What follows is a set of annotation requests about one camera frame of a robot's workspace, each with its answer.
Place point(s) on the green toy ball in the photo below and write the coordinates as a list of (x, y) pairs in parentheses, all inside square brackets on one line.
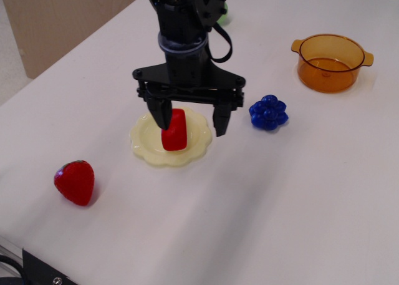
[(224, 15)]

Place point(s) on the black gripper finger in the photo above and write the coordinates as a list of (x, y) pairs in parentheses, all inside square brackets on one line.
[(221, 117), (161, 111)]

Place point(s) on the blue toy grape bunch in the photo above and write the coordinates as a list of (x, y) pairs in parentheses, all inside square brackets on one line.
[(268, 113)]

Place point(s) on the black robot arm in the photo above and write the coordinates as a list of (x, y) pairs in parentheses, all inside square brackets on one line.
[(186, 24)]

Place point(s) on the orange transparent toy pot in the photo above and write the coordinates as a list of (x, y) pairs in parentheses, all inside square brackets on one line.
[(330, 63)]

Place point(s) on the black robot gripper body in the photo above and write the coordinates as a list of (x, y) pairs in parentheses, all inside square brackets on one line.
[(193, 78)]

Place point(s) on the red toy strawberry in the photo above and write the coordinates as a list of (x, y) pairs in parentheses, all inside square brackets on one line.
[(75, 181)]

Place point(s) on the wooden cabinet panel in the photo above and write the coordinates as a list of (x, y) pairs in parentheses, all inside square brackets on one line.
[(46, 30)]

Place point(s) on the black metal corner bracket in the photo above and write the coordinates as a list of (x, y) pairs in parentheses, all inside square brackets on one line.
[(39, 272)]

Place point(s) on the aluminium table frame rail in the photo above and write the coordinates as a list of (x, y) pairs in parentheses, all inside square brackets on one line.
[(11, 250)]

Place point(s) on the pale yellow scalloped plate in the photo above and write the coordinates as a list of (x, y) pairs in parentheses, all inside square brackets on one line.
[(145, 137)]

